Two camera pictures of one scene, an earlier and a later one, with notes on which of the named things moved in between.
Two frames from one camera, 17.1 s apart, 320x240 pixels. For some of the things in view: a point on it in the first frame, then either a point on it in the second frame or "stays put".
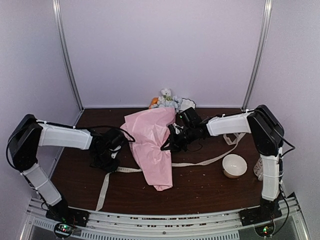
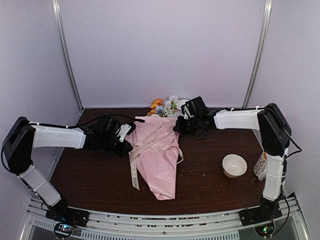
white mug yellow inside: [258, 169] stays put
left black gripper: [112, 166] -> [124, 149]
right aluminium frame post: [268, 11] stays put
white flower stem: [167, 93] -> [171, 104]
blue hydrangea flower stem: [175, 102] -> [159, 109]
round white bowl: [234, 165] stays put
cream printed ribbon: [230, 145] -> [134, 154]
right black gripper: [174, 145] -> [180, 127]
